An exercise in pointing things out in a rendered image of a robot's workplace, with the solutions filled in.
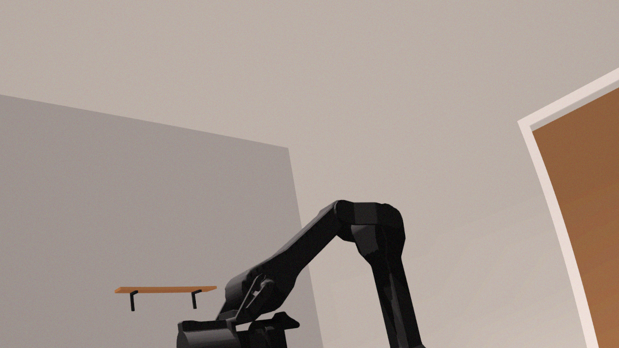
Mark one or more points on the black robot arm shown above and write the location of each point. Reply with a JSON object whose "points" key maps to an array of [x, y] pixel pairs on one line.
{"points": [[378, 232]]}

